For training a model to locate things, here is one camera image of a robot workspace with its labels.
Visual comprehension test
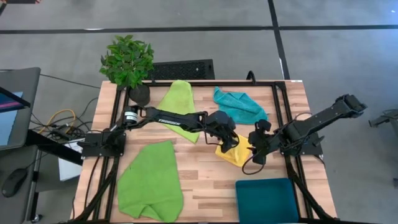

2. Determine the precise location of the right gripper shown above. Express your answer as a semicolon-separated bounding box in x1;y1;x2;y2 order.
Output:
248;119;275;166

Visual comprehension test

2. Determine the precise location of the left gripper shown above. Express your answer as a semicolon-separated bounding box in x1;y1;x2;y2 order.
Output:
205;110;241;154

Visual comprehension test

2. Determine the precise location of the yellow microfiber towel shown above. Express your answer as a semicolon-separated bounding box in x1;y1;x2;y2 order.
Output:
215;134;254;168

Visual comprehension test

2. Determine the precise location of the teal microfiber towel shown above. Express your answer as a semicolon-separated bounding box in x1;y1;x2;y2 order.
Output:
213;86;269;126

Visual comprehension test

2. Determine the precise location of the lime microfiber towel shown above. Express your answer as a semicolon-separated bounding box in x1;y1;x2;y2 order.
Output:
157;80;201;144

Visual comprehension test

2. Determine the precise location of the green microfiber towel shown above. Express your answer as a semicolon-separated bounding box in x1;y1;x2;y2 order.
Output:
117;140;185;223

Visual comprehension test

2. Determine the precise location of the teal plastic tray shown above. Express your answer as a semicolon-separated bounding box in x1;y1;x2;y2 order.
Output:
235;177;300;224

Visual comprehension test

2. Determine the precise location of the black perforated box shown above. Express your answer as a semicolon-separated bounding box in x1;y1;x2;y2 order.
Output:
149;58;216;81

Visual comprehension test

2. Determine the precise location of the potted green plant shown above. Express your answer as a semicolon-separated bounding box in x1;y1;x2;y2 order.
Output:
99;34;155;106

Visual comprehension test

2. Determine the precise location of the black floor stand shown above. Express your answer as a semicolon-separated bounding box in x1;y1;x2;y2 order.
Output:
369;108;398;128

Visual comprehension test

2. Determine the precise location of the white paper sheet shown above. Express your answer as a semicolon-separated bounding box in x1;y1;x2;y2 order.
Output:
58;139;84;182

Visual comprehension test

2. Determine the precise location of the black power strip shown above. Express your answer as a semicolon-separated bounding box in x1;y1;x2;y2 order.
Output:
49;124;76;140

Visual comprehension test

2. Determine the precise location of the black desk support bar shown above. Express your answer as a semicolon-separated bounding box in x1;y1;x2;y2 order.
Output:
26;129;83;166

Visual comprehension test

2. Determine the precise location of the grey monitor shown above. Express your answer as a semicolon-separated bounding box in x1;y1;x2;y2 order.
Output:
0;67;42;152

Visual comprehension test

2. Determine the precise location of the black computer mouse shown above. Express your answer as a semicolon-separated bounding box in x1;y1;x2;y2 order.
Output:
1;168;29;198

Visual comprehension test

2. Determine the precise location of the dark grey desk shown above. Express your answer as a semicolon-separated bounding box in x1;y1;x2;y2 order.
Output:
0;144;41;224

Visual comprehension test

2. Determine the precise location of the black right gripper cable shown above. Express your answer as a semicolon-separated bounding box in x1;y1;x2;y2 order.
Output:
241;151;266;175

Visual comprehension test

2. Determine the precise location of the black metal table frame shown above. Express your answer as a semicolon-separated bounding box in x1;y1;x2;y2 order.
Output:
73;80;340;224

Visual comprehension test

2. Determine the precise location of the yellow cable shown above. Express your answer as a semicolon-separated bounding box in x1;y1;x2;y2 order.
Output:
39;108;76;134

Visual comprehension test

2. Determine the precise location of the thin black floor cable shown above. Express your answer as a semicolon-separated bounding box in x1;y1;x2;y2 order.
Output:
39;73;101;90

